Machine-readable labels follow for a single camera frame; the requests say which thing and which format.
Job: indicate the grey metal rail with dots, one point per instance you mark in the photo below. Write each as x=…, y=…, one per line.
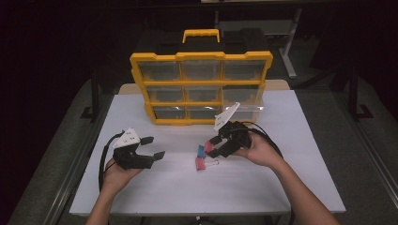
x=72, y=175
x=369, y=150

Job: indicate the person's left hand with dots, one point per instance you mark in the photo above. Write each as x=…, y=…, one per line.
x=119, y=176

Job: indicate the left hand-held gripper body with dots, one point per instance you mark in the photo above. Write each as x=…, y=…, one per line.
x=131, y=157

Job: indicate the black metal stand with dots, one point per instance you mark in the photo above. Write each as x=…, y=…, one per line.
x=94, y=93
x=354, y=93

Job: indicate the person's right hand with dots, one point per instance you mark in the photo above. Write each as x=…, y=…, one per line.
x=261, y=153

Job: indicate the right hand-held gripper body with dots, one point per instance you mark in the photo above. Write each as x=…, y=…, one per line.
x=236, y=140

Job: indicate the blue binder clip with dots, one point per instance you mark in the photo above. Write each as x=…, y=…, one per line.
x=201, y=152

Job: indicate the clear plastic drawer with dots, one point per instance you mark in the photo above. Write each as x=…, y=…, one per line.
x=250, y=97

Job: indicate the tan wooden board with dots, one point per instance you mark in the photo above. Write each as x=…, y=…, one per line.
x=130, y=89

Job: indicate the white metal desk stand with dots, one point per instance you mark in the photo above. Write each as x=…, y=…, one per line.
x=289, y=47

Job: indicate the grid of clear organizer drawers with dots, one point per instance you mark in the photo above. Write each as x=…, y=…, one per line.
x=159, y=70

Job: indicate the yellow black organizer box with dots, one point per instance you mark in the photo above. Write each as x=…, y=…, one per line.
x=200, y=82

